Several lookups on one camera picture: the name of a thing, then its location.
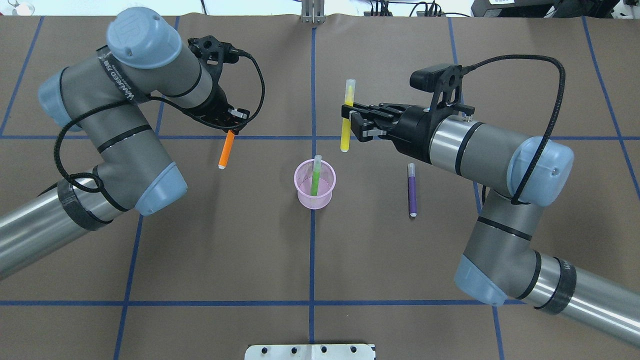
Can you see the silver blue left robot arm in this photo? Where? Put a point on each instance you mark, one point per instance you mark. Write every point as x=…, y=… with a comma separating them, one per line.
x=108, y=155

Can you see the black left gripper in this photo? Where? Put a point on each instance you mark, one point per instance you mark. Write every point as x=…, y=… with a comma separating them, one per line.
x=209, y=104

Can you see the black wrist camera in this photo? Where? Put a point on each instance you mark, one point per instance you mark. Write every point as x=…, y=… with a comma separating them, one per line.
x=444, y=81
x=212, y=54

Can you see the green marker pen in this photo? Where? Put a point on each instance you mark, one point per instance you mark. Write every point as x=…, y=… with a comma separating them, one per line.
x=315, y=175

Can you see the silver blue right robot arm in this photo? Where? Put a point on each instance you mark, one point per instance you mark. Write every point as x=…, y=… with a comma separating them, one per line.
x=498, y=261

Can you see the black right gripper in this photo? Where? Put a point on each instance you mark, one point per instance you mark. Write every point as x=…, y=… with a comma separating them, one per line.
x=414, y=126

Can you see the orange marker pen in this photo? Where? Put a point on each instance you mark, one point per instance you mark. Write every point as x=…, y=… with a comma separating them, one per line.
x=226, y=150

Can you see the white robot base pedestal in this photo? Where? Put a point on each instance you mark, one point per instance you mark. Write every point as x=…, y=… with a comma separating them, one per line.
x=326, y=351

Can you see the pink mesh pen holder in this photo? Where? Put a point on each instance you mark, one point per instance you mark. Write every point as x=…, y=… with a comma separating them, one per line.
x=302, y=183

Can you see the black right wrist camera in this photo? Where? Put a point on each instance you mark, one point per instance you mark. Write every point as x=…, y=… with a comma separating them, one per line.
x=444, y=81

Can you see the yellow marker pen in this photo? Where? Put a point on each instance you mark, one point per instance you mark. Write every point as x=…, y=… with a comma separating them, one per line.
x=345, y=135

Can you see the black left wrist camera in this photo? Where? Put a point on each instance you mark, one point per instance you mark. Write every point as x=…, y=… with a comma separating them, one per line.
x=212, y=54

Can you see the purple marker pen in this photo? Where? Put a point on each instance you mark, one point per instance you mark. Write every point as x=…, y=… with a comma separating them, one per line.
x=412, y=197

